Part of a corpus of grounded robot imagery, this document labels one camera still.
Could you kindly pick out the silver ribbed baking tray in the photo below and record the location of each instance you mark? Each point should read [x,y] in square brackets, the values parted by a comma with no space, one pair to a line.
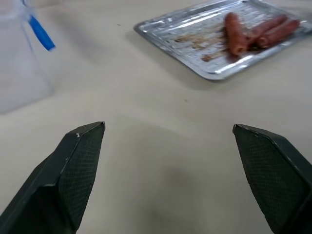
[209,41]

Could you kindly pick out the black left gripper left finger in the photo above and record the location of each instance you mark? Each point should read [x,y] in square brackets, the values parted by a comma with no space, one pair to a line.
[56,185]

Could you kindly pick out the clear box with blue latch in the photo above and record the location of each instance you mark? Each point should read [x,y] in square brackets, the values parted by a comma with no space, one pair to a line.
[22,48]

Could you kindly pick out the reddish brown sausage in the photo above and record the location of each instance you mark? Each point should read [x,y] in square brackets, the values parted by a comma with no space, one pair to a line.
[264,28]
[233,34]
[278,34]

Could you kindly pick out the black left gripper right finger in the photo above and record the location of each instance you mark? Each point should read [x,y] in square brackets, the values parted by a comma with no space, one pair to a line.
[273,180]

